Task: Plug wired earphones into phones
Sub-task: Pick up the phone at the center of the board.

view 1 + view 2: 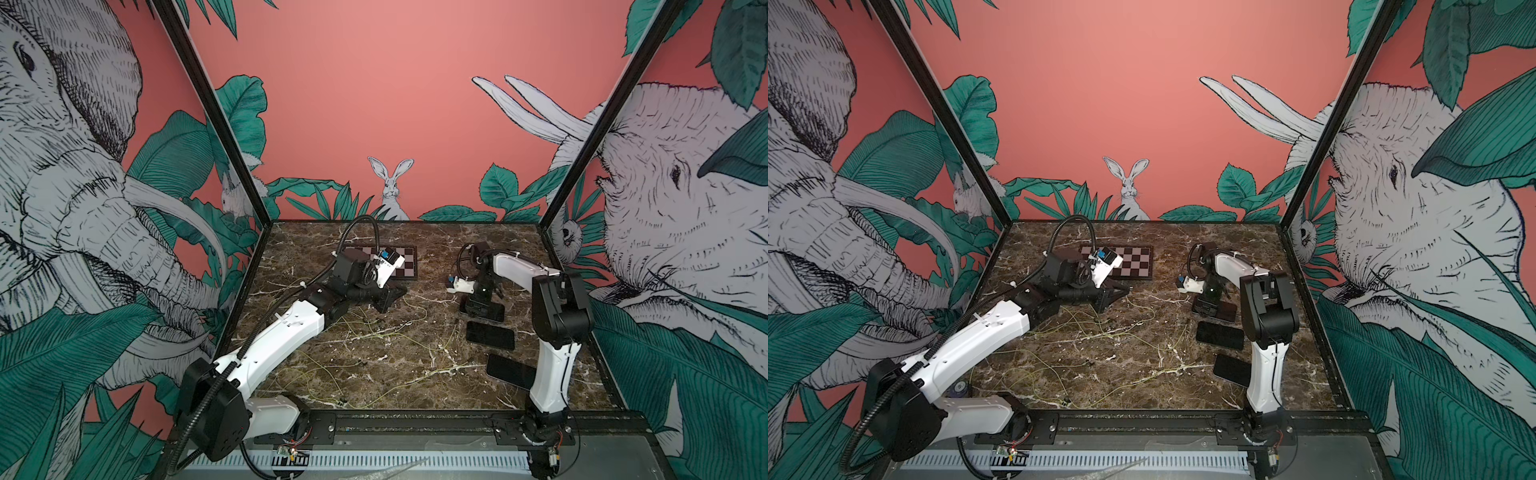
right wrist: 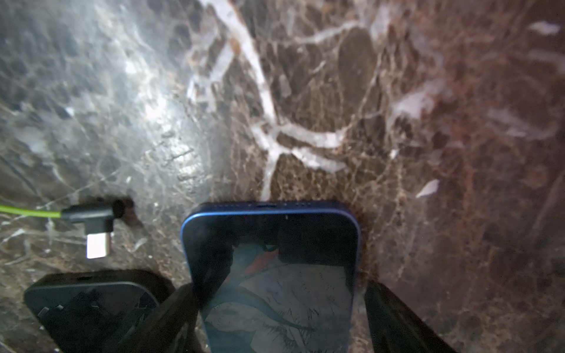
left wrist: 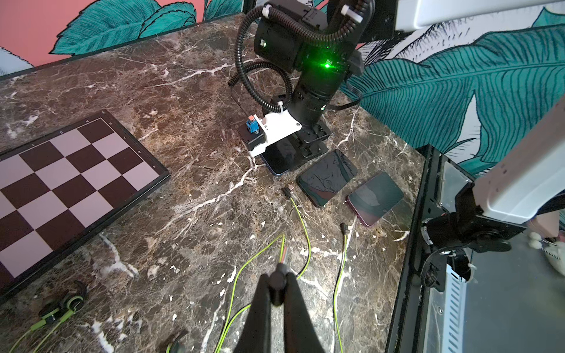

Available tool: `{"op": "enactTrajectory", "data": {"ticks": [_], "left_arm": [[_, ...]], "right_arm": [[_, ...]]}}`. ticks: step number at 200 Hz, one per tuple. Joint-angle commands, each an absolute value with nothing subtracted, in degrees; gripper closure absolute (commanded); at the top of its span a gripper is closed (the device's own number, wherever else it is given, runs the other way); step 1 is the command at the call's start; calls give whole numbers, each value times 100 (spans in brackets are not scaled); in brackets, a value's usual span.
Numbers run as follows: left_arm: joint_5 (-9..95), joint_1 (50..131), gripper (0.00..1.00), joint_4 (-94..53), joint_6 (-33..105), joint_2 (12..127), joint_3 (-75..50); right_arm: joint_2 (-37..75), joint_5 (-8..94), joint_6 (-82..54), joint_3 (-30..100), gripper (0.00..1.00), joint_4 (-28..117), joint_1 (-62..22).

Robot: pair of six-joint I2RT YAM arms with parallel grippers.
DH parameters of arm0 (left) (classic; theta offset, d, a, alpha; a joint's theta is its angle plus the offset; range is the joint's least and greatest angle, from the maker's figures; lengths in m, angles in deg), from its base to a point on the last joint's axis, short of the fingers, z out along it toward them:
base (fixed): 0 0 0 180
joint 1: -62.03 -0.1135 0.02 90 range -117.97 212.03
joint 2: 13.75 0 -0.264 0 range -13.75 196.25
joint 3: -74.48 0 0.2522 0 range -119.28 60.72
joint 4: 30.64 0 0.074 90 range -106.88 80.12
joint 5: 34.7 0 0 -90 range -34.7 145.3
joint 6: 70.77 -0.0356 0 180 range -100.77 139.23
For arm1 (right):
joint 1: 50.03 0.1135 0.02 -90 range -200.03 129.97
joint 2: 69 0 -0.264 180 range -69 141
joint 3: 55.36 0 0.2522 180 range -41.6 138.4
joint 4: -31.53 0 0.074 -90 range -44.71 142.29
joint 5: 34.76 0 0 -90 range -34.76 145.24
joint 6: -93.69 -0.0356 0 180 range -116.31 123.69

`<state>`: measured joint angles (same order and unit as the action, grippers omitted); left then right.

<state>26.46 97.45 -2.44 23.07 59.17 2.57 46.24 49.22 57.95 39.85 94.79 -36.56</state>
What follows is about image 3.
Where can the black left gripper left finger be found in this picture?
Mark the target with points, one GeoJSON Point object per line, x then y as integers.
{"type": "Point", "coordinates": [256, 335]}

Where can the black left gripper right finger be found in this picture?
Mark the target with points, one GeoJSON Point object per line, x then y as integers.
{"type": "Point", "coordinates": [299, 333]}

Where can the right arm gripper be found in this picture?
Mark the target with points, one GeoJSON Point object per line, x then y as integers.
{"type": "Point", "coordinates": [307, 107]}

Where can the blue smartphone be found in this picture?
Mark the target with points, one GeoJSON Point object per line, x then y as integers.
{"type": "Point", "coordinates": [281, 157]}

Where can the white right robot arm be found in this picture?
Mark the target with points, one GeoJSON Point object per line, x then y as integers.
{"type": "Point", "coordinates": [476, 86]}

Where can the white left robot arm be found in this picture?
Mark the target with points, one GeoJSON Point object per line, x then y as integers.
{"type": "Point", "coordinates": [453, 224]}

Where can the black smartphone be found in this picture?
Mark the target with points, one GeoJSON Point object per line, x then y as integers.
{"type": "Point", "coordinates": [325, 178]}

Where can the purple smartphone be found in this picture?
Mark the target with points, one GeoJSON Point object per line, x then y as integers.
{"type": "Point", "coordinates": [372, 200]}

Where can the green black earbud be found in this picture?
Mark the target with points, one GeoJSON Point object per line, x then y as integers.
{"type": "Point", "coordinates": [57, 312]}

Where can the dark chessboard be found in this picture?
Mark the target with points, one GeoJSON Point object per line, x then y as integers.
{"type": "Point", "coordinates": [61, 189]}

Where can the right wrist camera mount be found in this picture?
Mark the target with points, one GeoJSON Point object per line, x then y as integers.
{"type": "Point", "coordinates": [273, 127]}

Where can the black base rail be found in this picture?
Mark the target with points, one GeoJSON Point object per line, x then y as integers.
{"type": "Point", "coordinates": [405, 327]}

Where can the white slotted cable duct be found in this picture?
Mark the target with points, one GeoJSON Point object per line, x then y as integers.
{"type": "Point", "coordinates": [445, 321]}

